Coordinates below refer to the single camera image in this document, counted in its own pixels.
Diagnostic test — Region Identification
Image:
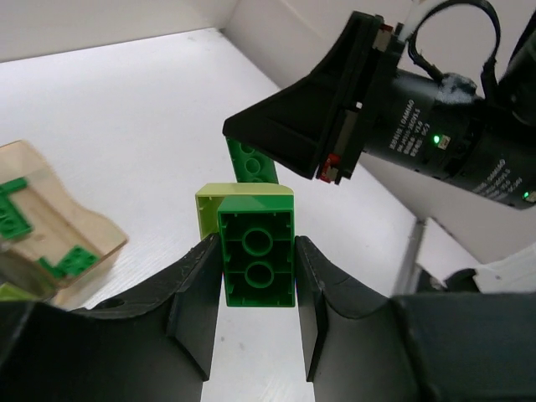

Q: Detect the light green lego brick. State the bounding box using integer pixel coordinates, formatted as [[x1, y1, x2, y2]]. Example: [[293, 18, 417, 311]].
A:
[[195, 183, 294, 240]]

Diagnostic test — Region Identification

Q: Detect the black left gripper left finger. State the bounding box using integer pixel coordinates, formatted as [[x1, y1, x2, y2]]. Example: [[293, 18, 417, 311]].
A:
[[1, 234, 219, 401]]

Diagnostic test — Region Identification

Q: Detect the amber translucent plastic container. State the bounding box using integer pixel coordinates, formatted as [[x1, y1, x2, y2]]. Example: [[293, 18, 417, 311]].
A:
[[1, 141, 127, 310]]

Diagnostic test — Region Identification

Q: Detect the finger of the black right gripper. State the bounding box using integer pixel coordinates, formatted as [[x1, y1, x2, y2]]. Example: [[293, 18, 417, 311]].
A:
[[223, 12, 384, 179]]

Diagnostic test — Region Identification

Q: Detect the dark green square lego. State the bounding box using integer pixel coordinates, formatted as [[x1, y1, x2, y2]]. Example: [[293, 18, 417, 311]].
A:
[[37, 245, 99, 279]]

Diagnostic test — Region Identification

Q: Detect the long dark green lego brick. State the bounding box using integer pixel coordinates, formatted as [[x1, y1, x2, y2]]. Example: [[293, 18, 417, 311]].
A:
[[226, 138, 279, 184]]

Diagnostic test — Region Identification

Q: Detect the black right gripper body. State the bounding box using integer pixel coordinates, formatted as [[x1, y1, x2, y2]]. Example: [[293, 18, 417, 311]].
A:
[[334, 1, 535, 209]]

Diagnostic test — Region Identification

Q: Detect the dark green flat lego plate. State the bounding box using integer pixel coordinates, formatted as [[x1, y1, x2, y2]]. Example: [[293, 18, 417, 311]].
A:
[[1, 177, 34, 240]]

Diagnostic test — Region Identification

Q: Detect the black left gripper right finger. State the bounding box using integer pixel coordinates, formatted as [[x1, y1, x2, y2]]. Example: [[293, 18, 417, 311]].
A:
[[295, 236, 535, 401]]

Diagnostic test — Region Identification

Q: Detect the grey translucent plastic container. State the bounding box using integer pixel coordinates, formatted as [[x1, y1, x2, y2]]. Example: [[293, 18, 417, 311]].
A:
[[1, 251, 56, 302]]

